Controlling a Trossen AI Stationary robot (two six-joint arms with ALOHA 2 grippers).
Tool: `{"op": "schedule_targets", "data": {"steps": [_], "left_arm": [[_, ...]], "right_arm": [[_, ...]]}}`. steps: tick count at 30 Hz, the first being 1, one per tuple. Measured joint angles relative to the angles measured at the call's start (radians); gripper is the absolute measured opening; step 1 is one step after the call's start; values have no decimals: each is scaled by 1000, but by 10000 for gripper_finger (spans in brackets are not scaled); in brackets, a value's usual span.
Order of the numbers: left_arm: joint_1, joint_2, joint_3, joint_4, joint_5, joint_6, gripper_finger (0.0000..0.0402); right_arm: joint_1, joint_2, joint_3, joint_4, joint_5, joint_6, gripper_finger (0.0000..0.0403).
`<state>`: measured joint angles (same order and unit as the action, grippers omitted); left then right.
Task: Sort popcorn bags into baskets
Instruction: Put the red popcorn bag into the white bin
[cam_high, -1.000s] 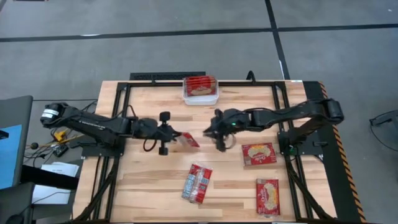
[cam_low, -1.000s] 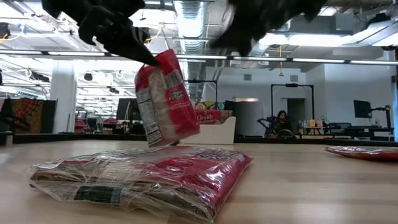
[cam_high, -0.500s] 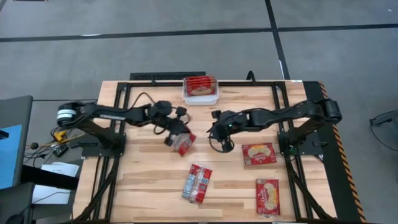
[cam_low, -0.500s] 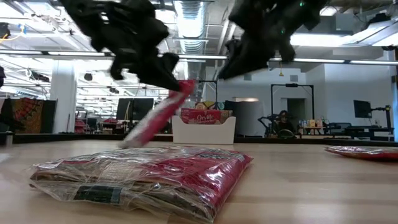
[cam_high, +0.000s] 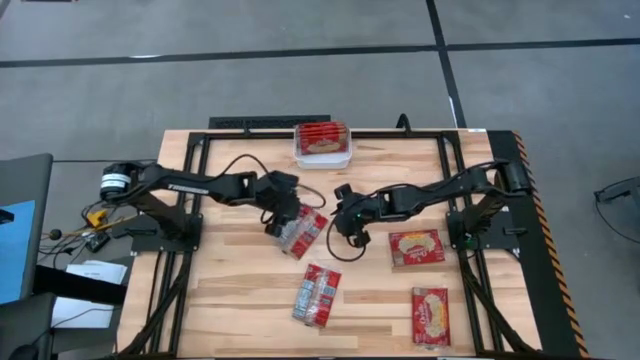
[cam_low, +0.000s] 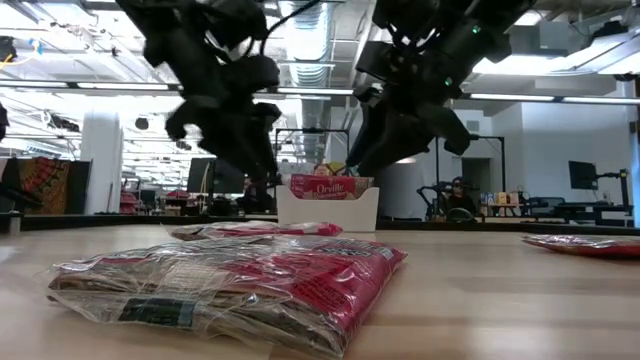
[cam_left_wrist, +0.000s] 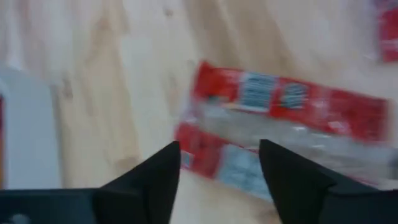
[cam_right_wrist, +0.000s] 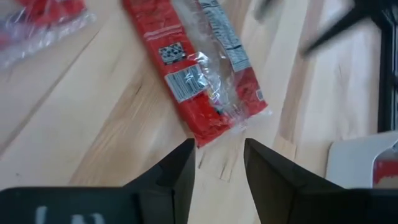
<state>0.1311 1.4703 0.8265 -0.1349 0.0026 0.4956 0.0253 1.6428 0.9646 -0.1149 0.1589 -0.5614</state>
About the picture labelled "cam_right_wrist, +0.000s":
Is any white plastic basket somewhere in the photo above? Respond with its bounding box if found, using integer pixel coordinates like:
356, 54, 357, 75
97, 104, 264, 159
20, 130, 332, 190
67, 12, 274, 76
325, 130, 398, 190

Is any black aluminium table frame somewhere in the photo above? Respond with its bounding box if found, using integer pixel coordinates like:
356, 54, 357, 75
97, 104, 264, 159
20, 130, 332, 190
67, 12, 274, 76
300, 6, 398, 131

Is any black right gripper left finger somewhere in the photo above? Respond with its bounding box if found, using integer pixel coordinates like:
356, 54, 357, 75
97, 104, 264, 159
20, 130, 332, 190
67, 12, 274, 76
123, 138, 196, 224

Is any red Orville popcorn bag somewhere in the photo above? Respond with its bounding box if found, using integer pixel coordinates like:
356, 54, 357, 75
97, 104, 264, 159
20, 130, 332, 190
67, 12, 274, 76
372, 147, 398, 189
123, 0, 273, 149
0, 0, 96, 68

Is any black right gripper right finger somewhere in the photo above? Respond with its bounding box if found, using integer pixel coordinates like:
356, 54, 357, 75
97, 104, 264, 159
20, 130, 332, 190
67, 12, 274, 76
244, 138, 343, 224

